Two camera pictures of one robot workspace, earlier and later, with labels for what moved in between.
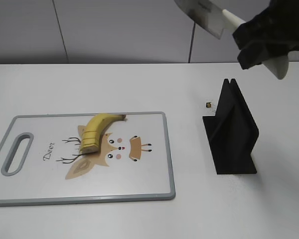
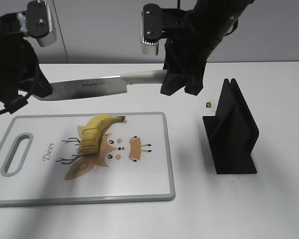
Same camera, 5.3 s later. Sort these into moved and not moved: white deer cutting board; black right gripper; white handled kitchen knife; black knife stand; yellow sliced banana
Moved: black right gripper; white handled kitchen knife
Not moved: black knife stand; yellow sliced banana; white deer cutting board
